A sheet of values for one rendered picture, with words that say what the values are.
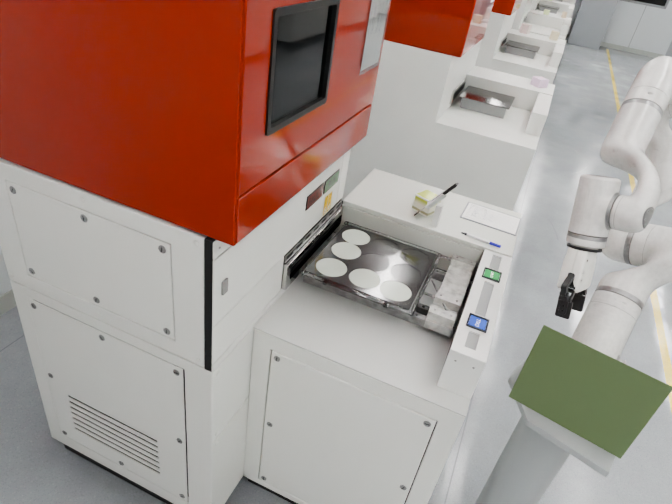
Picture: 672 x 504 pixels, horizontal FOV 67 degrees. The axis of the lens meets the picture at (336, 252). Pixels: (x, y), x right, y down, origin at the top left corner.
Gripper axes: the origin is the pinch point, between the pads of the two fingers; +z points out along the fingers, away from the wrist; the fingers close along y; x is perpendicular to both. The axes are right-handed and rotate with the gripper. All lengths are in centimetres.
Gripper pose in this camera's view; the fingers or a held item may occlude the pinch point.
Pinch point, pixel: (569, 309)
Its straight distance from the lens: 133.8
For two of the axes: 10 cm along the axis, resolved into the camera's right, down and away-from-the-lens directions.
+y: -6.7, 1.0, -7.3
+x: 7.3, 2.4, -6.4
